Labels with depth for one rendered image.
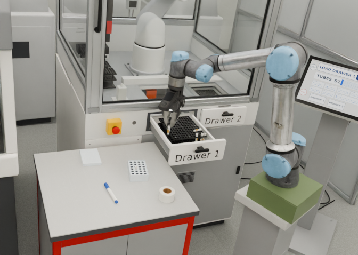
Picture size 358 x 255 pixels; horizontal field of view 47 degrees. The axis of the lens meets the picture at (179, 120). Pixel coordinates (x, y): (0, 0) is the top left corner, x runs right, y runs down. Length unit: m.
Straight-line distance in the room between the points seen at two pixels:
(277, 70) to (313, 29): 2.16
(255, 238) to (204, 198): 0.70
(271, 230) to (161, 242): 0.51
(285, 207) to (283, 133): 0.35
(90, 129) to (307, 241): 1.66
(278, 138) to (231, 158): 0.94
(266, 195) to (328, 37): 1.97
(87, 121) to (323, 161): 1.52
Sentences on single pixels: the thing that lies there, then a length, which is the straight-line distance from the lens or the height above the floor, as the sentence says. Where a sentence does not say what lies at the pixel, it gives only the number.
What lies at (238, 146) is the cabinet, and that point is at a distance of 2.58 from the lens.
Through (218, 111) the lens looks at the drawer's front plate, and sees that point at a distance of 2.35.
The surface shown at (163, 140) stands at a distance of 2.05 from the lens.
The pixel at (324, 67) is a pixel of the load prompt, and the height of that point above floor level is 1.16.
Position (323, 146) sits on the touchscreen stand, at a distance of 2.78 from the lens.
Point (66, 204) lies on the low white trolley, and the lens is 1.81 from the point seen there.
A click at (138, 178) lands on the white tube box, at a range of 1.94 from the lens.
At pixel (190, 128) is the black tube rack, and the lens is 2.15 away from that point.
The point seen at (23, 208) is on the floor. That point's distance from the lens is 3.00.
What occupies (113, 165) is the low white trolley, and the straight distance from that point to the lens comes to 2.05.
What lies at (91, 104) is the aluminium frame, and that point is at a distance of 2.07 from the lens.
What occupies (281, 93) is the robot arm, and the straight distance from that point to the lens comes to 1.63.
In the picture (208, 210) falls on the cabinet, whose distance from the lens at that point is 2.79.
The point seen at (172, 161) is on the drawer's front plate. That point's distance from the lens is 1.96.
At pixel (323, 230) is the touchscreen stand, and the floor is 0.04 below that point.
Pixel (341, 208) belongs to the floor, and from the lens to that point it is 3.52.
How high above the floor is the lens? 1.91
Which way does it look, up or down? 27 degrees down
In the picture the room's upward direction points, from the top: 8 degrees clockwise
